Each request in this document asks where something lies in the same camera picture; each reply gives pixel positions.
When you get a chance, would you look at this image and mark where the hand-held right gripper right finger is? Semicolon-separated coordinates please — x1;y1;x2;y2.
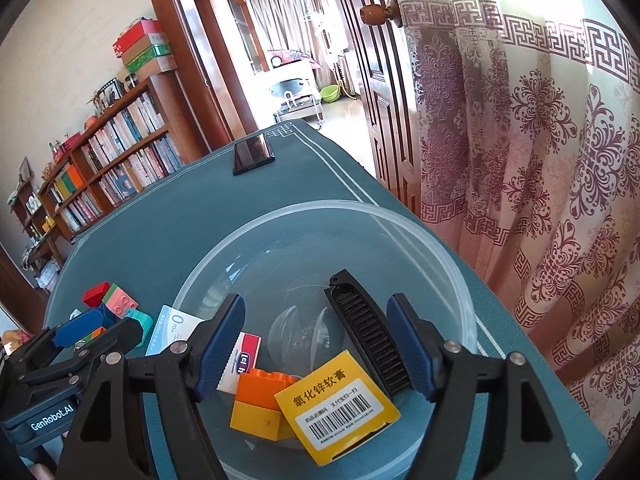
386;294;583;480

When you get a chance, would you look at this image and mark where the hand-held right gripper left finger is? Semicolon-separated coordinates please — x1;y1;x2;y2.
56;293;247;480

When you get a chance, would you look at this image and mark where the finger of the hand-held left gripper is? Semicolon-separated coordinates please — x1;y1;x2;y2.
75;317;144;363
51;309;117;350

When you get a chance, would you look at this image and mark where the green and pink building block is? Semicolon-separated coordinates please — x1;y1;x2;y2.
102;283;140;320

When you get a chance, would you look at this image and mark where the clear plastic bowl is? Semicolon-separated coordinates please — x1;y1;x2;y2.
170;200;479;480

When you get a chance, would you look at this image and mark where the green covered desktop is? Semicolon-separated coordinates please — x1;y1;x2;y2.
42;120;612;480

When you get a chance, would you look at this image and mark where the teal building block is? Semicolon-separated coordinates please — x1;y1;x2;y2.
125;309;154;345

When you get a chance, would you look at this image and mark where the white and red packet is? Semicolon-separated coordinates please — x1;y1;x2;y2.
216;332;263;395

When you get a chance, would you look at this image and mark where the red building block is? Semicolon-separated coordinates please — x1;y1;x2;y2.
82;282;111;309

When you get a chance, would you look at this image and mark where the black ribbed comb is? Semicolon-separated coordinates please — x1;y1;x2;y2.
323;269;417;402

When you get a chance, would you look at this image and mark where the white and blue card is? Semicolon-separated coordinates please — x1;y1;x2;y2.
144;304;206;359

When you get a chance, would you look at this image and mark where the orange building block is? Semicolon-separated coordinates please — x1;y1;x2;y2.
235;367;302;412

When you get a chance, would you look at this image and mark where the clear plastic dome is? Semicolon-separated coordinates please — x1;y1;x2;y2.
312;307;347;369
267;307;317;374

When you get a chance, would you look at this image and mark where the dark wooden door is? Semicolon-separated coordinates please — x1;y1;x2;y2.
0;244;47;333

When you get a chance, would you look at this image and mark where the yellow building block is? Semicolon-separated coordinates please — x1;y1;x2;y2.
229;400;297;444

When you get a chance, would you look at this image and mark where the yellow ointment box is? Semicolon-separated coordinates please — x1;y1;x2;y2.
273;349;402;466

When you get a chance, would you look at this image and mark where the small wooden shelf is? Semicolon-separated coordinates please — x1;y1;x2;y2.
7;157;67;292

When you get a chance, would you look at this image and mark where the wooden bookshelf with books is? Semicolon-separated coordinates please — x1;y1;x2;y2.
37;67;212;242

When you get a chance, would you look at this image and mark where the black smartphone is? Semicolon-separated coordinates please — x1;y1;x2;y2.
232;134;277;177

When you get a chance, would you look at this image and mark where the patterned pink curtain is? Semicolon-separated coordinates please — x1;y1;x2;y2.
387;0;640;450

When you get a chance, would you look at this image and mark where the brown wooden door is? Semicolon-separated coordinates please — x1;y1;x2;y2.
324;0;427;222

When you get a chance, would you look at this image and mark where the beige cardboard box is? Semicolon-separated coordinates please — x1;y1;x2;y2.
127;55;179;84

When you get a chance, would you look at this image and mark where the door knob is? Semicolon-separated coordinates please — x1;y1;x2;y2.
359;0;401;29

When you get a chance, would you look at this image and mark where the grey window curtain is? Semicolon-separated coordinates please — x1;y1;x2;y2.
247;0;327;62

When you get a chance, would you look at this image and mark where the film strip picture frame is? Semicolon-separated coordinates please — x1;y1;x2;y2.
97;77;126;111

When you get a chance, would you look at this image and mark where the wooden door frame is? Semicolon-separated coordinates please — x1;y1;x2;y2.
140;0;262;162

